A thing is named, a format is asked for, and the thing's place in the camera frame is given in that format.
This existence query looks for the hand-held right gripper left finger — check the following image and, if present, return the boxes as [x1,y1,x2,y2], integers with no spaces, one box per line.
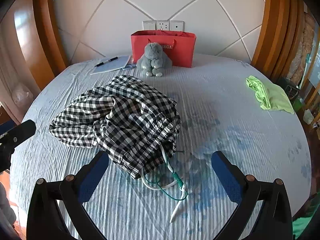
[27,151,110,240]

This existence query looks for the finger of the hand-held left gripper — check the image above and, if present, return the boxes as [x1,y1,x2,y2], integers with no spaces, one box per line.
[0,120,37,173]

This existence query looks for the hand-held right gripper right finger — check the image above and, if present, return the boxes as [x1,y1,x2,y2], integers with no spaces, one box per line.
[211,151,293,240]

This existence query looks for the black white checkered pants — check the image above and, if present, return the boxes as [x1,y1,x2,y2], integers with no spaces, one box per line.
[49,75,188,223]

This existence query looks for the light green garment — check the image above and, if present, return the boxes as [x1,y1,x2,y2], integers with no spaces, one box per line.
[246,75,295,115]

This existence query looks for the green cloth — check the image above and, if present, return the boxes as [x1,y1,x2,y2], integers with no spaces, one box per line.
[292,205,318,240]

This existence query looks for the green box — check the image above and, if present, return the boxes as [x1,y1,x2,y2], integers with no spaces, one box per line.
[292,97,304,111]

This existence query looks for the black pen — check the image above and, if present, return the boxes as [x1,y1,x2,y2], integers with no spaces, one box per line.
[94,57,118,67]

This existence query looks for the white notebook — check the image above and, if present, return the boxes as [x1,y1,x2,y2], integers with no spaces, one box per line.
[90,55,132,75]

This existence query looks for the dark basket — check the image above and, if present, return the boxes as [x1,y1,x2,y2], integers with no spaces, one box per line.
[277,77,300,98]

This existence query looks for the red paper bag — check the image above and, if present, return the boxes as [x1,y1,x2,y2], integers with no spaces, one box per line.
[130,30,197,68]

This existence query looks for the grey plush rabbit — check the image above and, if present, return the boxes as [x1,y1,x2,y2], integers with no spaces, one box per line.
[136,42,173,77]

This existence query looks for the wooden frame post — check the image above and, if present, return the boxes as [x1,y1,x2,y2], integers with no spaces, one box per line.
[32,0,68,90]
[251,0,305,82]

